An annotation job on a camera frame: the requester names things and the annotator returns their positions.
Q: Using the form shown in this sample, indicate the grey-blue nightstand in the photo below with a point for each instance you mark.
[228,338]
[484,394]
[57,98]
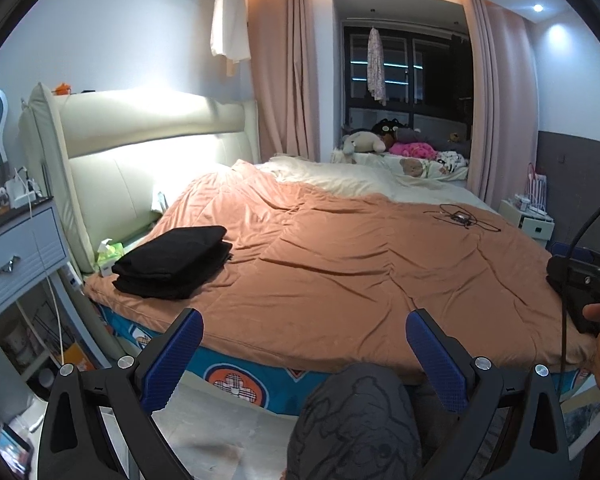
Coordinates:
[20,255]

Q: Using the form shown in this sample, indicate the orange blanket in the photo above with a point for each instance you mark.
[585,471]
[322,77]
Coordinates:
[330,280]

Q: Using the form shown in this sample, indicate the pink plush toy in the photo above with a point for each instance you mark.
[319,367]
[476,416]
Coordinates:
[412,150]

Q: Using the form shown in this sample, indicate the white patterned cloth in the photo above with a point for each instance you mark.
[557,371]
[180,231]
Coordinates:
[450,159]

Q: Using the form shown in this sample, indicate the green tissue pack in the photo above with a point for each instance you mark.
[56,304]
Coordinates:
[107,255]

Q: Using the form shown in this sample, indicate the black plush toy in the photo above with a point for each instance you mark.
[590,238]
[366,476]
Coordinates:
[387,127]

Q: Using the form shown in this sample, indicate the ceiling spotlight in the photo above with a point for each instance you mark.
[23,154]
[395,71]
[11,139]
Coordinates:
[538,8]

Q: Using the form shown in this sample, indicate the grey plush toy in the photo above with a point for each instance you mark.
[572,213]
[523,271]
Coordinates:
[411,134]

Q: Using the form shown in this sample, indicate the cream padded headboard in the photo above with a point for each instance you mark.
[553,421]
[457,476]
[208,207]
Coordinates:
[130,170]

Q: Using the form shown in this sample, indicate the white bedside cabinet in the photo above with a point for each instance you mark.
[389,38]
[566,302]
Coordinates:
[535,227]

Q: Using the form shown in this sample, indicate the white hanging shirt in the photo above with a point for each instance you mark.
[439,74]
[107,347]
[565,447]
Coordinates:
[230,15]

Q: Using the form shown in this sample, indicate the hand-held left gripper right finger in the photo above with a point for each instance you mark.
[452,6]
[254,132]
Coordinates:
[437,360]

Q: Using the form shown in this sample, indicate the small orange item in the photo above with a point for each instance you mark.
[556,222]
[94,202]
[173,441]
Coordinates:
[62,89]

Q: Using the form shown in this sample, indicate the blue box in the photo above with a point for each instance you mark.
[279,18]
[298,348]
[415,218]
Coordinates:
[565,249]

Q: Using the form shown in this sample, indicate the person's leg in grey trousers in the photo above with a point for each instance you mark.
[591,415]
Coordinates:
[355,425]

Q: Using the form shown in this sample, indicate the black pants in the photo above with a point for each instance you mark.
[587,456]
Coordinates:
[170,260]

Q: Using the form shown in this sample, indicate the pink curtain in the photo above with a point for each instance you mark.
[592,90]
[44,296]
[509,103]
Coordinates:
[280,85]
[500,110]

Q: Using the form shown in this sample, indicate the hanging floral garment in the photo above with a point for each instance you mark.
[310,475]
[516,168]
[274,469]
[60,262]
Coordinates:
[375,65]

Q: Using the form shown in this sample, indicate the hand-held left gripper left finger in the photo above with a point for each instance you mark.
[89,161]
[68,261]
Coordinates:
[172,360]

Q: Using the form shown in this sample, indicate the white charger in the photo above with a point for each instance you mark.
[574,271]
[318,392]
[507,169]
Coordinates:
[17,187]

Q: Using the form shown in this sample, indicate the beige plush toy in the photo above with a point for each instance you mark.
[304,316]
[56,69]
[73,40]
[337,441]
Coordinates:
[362,141]

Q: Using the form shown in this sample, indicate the dark window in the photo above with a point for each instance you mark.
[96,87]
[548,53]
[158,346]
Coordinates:
[430,85]

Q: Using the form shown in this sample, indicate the tablet with lit screen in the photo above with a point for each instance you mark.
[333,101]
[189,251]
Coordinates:
[12,450]

